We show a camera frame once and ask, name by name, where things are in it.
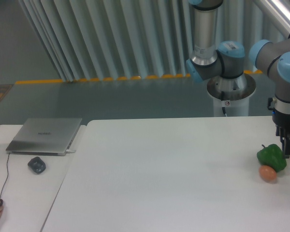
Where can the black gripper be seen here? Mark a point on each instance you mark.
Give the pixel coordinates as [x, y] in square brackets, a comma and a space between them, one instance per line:
[281, 117]

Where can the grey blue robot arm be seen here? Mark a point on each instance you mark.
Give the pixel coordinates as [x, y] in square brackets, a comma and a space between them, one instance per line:
[223, 65]

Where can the green bell pepper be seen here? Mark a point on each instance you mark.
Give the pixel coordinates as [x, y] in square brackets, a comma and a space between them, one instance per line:
[272, 156]

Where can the brown egg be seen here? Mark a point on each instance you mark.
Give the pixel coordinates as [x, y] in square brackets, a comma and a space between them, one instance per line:
[267, 173]

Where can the white usb plug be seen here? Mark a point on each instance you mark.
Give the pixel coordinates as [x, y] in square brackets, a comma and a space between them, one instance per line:
[70, 151]

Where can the folding partition screen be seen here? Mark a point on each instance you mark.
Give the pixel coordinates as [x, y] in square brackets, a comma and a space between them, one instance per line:
[114, 39]

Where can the silver closed laptop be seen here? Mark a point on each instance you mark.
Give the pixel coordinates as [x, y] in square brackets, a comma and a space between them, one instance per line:
[46, 136]

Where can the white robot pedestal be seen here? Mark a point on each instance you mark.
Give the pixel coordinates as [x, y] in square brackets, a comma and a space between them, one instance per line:
[231, 96]

